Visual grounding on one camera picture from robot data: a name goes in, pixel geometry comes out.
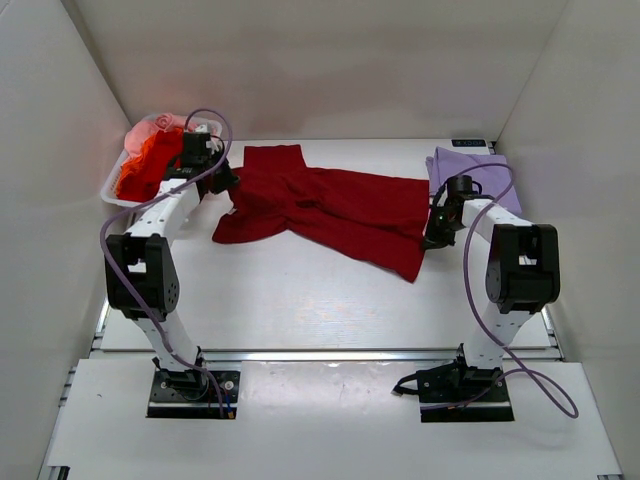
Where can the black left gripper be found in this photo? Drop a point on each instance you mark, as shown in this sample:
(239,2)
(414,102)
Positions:
(229,179)

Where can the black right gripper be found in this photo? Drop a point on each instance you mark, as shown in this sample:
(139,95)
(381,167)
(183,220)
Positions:
(432,239)

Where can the dark red t shirt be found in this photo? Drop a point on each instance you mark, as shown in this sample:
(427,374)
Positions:
(371,218)

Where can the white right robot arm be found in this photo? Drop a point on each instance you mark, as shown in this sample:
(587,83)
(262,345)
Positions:
(522,276)

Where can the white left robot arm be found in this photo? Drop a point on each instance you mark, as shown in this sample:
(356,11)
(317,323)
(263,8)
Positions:
(141,277)

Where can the orange red t shirt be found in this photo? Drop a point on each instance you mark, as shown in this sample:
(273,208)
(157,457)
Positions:
(140,176)

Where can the folded lilac t shirt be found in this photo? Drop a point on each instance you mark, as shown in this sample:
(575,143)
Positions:
(489,171)

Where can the pink t shirt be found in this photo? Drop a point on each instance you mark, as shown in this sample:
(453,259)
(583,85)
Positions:
(147,127)

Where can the blue label sticker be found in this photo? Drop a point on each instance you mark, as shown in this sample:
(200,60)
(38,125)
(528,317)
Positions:
(468,143)

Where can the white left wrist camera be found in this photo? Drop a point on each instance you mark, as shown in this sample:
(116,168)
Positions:
(212,139)

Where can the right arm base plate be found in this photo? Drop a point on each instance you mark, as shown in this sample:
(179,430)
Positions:
(458,393)

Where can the aluminium table edge rail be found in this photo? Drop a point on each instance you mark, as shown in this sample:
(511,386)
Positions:
(331,355)

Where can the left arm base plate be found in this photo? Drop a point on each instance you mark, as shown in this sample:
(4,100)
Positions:
(191,394)

